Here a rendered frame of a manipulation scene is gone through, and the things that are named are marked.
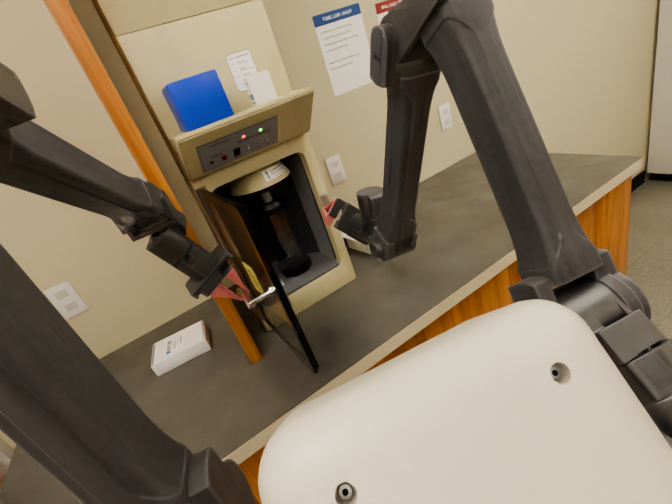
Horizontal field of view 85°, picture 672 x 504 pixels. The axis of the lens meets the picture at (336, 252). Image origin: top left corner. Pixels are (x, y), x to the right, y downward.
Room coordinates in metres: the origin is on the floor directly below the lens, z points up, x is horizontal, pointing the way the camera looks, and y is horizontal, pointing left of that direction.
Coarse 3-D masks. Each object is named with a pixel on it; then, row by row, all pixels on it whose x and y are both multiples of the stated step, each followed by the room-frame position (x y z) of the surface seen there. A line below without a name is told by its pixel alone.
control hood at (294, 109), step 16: (288, 96) 0.87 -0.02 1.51; (304, 96) 0.89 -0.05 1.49; (240, 112) 0.84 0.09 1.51; (256, 112) 0.84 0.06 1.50; (272, 112) 0.86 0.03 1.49; (288, 112) 0.89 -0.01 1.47; (304, 112) 0.92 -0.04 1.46; (208, 128) 0.80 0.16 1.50; (224, 128) 0.81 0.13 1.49; (240, 128) 0.84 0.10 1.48; (288, 128) 0.92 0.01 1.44; (304, 128) 0.96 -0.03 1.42; (176, 144) 0.79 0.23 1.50; (192, 144) 0.79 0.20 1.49; (272, 144) 0.93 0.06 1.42; (192, 160) 0.82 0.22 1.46; (192, 176) 0.85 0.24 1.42
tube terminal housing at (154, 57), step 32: (256, 0) 0.99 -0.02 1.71; (160, 32) 0.91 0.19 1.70; (192, 32) 0.93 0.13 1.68; (224, 32) 0.96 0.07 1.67; (256, 32) 0.98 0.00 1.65; (128, 64) 0.90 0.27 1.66; (160, 64) 0.90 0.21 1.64; (192, 64) 0.92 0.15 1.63; (224, 64) 0.95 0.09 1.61; (256, 64) 0.97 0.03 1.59; (160, 96) 0.89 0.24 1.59; (160, 128) 0.92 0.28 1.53; (256, 160) 0.94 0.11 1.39; (192, 192) 0.95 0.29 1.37; (320, 192) 0.99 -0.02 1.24; (320, 288) 0.95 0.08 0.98
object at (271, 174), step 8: (264, 168) 0.97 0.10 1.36; (272, 168) 0.98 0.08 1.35; (280, 168) 1.00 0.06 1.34; (248, 176) 0.97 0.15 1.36; (256, 176) 0.96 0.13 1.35; (264, 176) 0.96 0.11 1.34; (272, 176) 0.97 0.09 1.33; (280, 176) 0.98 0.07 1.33; (232, 184) 1.00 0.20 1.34; (240, 184) 0.97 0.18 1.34; (248, 184) 0.96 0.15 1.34; (256, 184) 0.96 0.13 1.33; (264, 184) 0.95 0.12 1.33; (272, 184) 0.96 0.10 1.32; (232, 192) 1.00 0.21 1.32; (240, 192) 0.97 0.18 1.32; (248, 192) 0.95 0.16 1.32
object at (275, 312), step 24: (216, 216) 0.80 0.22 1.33; (240, 216) 0.59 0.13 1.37; (240, 240) 0.68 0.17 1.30; (240, 264) 0.80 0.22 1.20; (264, 264) 0.59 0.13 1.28; (264, 288) 0.67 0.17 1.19; (264, 312) 0.80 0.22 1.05; (288, 312) 0.59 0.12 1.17; (288, 336) 0.67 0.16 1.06; (312, 360) 0.59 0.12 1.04
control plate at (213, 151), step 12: (276, 120) 0.88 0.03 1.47; (240, 132) 0.84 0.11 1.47; (252, 132) 0.86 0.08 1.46; (264, 132) 0.88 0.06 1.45; (276, 132) 0.91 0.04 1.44; (204, 144) 0.81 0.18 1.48; (216, 144) 0.83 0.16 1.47; (228, 144) 0.85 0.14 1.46; (240, 144) 0.87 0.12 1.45; (252, 144) 0.89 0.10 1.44; (264, 144) 0.91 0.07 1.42; (204, 156) 0.83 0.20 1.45; (216, 156) 0.85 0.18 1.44; (228, 156) 0.87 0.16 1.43; (240, 156) 0.89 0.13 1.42; (204, 168) 0.85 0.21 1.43
